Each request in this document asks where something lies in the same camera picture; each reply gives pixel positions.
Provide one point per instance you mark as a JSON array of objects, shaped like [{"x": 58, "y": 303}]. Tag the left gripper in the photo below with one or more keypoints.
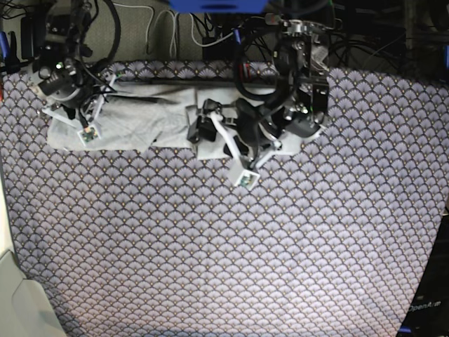
[{"x": 259, "y": 128}]

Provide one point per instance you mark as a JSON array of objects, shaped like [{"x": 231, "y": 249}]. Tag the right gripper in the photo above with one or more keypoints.
[{"x": 84, "y": 90}]

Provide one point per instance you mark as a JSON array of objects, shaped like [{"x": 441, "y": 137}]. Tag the light grey T-shirt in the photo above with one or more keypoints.
[{"x": 138, "y": 117}]

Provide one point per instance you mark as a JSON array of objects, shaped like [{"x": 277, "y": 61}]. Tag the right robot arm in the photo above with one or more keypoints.
[{"x": 64, "y": 45}]

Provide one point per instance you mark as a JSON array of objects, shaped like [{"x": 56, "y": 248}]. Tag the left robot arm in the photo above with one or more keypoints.
[{"x": 299, "y": 59}]

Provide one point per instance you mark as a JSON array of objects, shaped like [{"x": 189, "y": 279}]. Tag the black box behind table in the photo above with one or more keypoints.
[{"x": 225, "y": 51}]

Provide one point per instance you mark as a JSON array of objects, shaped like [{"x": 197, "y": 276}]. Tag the blue box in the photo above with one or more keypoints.
[{"x": 218, "y": 6}]

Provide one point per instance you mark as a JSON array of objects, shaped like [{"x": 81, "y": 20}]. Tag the fan-patterned table cloth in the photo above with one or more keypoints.
[{"x": 333, "y": 241}]

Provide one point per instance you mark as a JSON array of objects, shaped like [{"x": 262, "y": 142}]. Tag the grey plastic bin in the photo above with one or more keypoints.
[{"x": 25, "y": 307}]

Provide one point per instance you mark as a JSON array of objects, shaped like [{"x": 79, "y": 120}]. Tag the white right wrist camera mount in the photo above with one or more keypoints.
[{"x": 87, "y": 119}]

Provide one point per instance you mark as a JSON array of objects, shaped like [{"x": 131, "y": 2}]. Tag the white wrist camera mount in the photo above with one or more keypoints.
[
  {"x": 87, "y": 119},
  {"x": 244, "y": 171}
]

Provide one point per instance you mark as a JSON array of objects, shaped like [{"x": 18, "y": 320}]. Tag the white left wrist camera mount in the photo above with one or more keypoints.
[{"x": 244, "y": 171}]

